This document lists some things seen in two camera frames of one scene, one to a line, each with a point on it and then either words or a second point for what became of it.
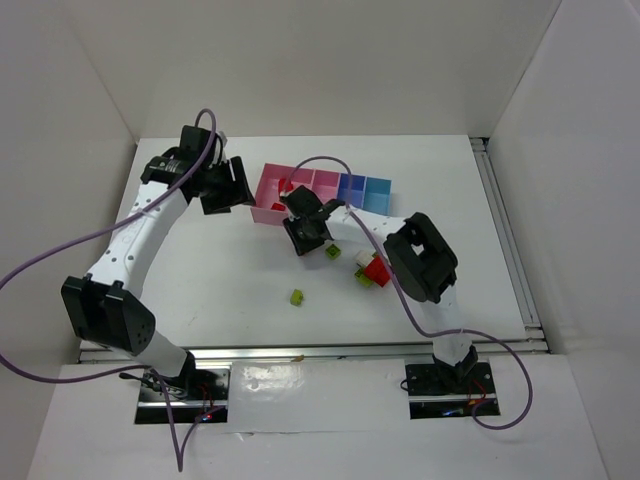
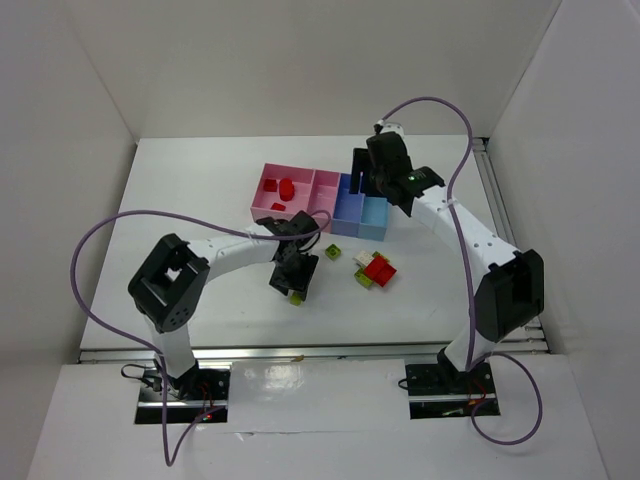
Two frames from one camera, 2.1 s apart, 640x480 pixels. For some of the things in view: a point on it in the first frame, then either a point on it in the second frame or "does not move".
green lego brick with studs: x=333 y=252 does not move
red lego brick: x=284 y=185 does not move
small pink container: x=325 y=184 does not move
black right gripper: x=306 y=228 → x=366 y=163
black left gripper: x=220 y=185 → x=291 y=280
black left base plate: x=202 y=391 does not move
